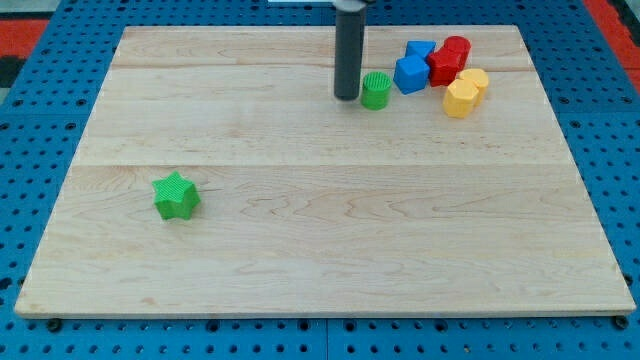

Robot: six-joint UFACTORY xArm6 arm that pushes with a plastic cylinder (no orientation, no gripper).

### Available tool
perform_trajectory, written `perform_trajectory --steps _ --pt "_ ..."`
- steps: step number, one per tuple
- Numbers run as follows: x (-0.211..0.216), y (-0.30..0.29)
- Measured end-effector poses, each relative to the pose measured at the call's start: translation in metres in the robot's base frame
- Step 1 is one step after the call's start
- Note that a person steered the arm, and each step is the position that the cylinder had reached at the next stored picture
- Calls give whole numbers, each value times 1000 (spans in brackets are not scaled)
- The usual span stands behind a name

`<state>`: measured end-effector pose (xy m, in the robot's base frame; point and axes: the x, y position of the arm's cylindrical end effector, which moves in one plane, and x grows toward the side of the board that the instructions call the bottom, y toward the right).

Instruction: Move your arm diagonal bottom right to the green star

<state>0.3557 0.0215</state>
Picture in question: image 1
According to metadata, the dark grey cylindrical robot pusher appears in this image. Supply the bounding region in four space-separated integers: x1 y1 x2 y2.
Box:
333 0 368 101

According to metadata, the blue cube block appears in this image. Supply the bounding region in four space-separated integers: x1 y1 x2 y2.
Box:
393 55 430 95

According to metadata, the green cylinder block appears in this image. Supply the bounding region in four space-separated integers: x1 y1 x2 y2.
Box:
361 71 391 110

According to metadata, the light wooden board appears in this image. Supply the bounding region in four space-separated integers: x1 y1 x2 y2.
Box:
15 25 636 319

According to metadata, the red angular block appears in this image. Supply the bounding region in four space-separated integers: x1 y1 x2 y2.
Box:
427 48 461 87

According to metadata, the red cylinder block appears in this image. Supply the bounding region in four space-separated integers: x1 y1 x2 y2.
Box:
443 35 471 70

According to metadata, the green star block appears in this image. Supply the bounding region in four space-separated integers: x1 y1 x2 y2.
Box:
151 171 200 220

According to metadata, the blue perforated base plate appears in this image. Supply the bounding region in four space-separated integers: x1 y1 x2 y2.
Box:
1 0 639 359

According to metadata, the yellow cylinder block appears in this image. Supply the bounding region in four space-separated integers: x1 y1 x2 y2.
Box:
458 68 490 106

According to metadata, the yellow hexagon block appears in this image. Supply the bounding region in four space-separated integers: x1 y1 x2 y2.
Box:
442 79 479 118

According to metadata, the blue triangle block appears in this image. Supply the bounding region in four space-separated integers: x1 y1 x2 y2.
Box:
405 40 436 61

